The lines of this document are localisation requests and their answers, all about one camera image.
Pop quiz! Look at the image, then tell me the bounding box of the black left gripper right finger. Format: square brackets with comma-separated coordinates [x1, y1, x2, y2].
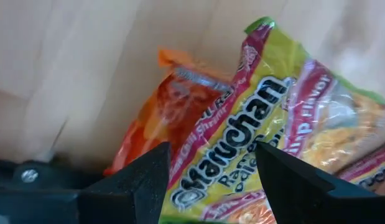
[255, 141, 377, 224]

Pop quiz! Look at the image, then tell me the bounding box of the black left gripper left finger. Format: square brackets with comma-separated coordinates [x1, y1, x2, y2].
[77, 141, 172, 224]

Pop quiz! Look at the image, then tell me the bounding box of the red ramen packet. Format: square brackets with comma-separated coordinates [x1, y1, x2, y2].
[159, 17, 385, 224]

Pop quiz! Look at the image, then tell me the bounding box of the red ramen noodle pack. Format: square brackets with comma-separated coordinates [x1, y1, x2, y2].
[103, 48, 233, 177]

